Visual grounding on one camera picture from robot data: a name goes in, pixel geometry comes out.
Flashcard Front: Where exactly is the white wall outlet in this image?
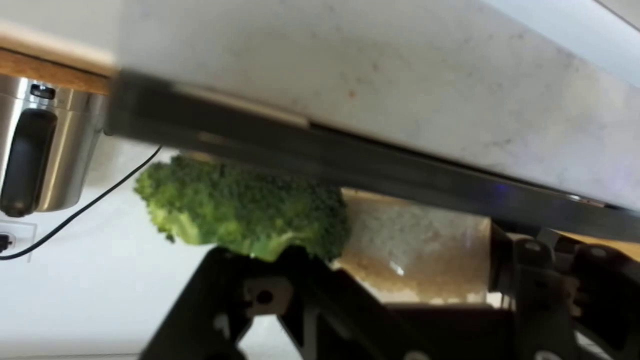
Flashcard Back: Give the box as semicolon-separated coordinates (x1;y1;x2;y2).
0;217;38;263

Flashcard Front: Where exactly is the black kettle cable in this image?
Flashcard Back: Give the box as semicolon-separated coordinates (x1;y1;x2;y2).
0;143;165;262

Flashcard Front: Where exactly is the cutting board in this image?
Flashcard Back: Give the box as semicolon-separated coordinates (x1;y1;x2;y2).
104;70;640;244

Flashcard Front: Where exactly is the clear plastic cup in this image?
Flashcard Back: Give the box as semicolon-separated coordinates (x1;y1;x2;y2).
329;186;495;305

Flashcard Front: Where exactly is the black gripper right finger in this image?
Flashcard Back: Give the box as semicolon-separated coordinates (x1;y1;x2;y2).
489;223;583;360

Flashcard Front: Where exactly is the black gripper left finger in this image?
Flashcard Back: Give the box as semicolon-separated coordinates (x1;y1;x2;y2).
137;245;335;360

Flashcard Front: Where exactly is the green broccoli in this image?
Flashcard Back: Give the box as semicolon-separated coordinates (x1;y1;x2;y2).
132;154;351;263

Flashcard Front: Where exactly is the stainless steel electric kettle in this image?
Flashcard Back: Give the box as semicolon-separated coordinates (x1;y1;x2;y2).
0;72;110;220

